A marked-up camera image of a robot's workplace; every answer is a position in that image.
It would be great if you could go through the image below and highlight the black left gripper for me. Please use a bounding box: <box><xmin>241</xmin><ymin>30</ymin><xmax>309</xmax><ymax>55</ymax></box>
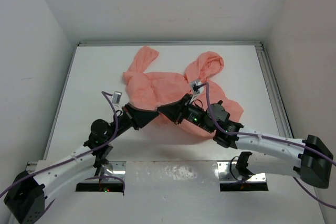
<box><xmin>106</xmin><ymin>102</ymin><xmax>159</xmax><ymax>142</ymax></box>

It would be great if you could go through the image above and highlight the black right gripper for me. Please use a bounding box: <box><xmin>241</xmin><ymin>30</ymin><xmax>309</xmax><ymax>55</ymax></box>
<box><xmin>158</xmin><ymin>93</ymin><xmax>214</xmax><ymax>133</ymax></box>

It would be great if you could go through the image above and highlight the salmon pink hooded jacket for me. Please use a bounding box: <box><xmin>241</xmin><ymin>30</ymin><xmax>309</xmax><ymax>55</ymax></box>
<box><xmin>123</xmin><ymin>46</ymin><xmax>244</xmax><ymax>123</ymax></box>

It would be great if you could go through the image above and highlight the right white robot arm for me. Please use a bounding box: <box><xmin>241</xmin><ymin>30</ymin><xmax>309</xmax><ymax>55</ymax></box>
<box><xmin>157</xmin><ymin>94</ymin><xmax>333</xmax><ymax>189</ymax></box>

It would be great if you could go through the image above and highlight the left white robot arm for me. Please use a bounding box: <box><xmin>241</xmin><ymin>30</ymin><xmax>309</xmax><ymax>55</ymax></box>
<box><xmin>1</xmin><ymin>103</ymin><xmax>159</xmax><ymax>223</ymax></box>

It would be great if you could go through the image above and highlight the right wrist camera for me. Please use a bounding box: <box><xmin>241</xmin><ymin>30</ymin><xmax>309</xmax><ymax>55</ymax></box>
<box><xmin>190</xmin><ymin>80</ymin><xmax>204</xmax><ymax>96</ymax></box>

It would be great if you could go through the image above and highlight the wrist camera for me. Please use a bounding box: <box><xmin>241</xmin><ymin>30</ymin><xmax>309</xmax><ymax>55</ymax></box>
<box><xmin>190</xmin><ymin>80</ymin><xmax>204</xmax><ymax>96</ymax></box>
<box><xmin>112</xmin><ymin>91</ymin><xmax>122</xmax><ymax>105</ymax></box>

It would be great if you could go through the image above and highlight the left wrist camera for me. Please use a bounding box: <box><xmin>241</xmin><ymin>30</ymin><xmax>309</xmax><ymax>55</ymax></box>
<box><xmin>112</xmin><ymin>91</ymin><xmax>122</xmax><ymax>105</ymax></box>

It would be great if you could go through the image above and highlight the metal base rail plate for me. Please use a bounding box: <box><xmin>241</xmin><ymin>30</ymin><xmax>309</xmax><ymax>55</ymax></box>
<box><xmin>26</xmin><ymin>160</ymin><xmax>269</xmax><ymax>183</ymax></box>

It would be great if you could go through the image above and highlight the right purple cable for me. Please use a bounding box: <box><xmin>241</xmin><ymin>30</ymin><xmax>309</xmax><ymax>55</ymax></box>
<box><xmin>202</xmin><ymin>82</ymin><xmax>336</xmax><ymax>208</ymax></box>

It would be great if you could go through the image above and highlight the aluminium frame rail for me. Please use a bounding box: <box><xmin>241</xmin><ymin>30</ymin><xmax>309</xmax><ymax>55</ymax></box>
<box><xmin>78</xmin><ymin>40</ymin><xmax>292</xmax><ymax>137</ymax></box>

